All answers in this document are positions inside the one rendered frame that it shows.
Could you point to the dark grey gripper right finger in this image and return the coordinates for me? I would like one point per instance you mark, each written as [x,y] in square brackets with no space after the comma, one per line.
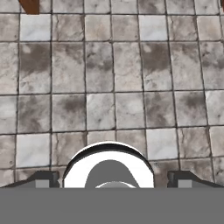
[182,179]

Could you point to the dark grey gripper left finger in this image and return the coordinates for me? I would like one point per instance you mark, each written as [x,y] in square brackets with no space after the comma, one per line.
[43,179]

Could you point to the white and black round object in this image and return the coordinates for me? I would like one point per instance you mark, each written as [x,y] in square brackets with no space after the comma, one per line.
[110,163]

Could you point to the brown wooden cabinet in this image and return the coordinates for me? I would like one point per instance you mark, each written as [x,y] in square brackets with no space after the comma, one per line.
[30,6]

